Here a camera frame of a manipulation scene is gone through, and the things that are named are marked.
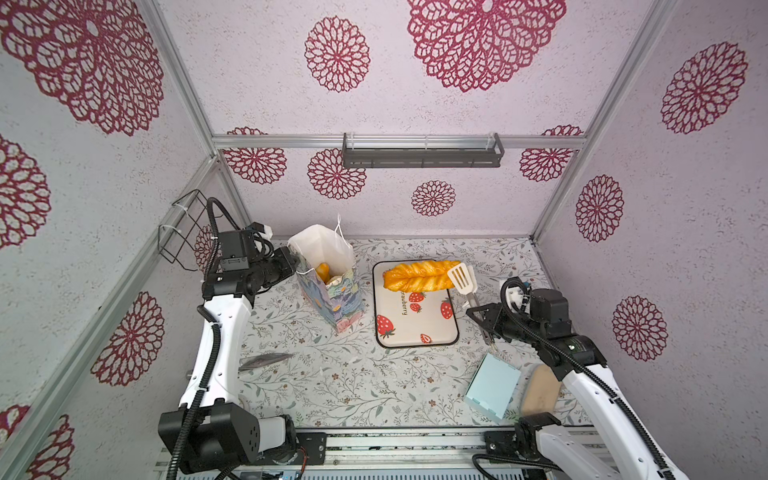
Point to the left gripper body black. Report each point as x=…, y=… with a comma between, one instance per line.
x=272, y=270

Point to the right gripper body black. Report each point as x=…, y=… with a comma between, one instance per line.
x=511, y=327

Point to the bread roll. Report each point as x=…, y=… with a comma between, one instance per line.
x=323, y=272

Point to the metal tongs with white tips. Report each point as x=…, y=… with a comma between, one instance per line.
x=464, y=281

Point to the floral paper bag white interior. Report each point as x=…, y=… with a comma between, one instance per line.
x=340, y=302

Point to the long braided bread loaf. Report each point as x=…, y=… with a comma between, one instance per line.
x=420, y=277

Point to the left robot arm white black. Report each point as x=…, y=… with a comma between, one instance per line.
x=209, y=430

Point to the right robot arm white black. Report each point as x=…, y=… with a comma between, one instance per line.
x=540, y=318

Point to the mint green box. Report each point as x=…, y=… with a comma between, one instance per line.
x=492, y=387

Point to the white tray with black rim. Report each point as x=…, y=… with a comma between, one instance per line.
x=408, y=320

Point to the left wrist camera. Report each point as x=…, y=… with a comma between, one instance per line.
x=241, y=249

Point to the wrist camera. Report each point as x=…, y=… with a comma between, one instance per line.
x=516, y=294
x=241, y=249

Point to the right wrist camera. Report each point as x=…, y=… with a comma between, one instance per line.
x=516, y=294

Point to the black wire wall rack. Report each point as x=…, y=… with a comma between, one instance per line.
x=185, y=240

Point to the black wall shelf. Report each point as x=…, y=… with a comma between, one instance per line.
x=423, y=155

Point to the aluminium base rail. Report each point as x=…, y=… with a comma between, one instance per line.
x=401, y=452

